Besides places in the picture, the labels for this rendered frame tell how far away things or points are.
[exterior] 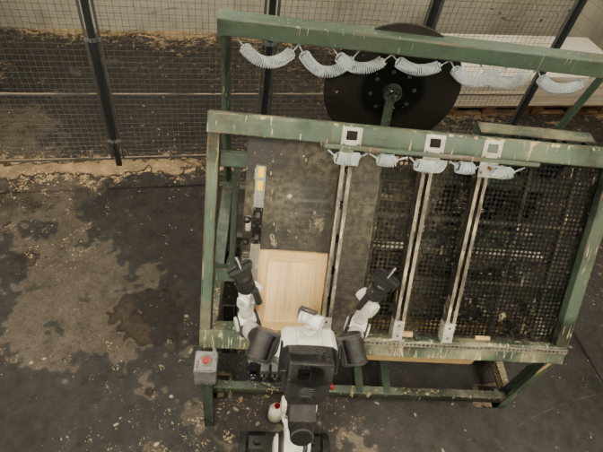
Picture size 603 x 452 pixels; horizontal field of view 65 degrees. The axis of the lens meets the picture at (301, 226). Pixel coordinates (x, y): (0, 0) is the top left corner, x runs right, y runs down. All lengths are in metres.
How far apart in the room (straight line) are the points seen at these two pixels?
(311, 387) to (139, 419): 1.63
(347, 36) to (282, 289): 1.39
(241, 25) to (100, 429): 2.64
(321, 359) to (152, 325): 1.97
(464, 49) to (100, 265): 3.14
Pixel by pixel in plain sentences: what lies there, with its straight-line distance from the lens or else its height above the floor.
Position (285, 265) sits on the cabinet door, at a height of 1.23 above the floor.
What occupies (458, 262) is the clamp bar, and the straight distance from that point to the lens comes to 2.78.
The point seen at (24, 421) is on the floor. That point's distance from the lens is 3.78.
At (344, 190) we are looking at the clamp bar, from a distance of 2.50.
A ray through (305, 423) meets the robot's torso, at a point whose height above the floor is 1.07.
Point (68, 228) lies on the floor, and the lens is 4.59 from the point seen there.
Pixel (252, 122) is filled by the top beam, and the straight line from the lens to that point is 2.35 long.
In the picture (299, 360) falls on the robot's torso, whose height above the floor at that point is 1.41.
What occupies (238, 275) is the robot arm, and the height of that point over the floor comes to 1.57.
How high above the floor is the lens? 3.35
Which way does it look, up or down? 48 degrees down
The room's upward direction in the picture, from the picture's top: 11 degrees clockwise
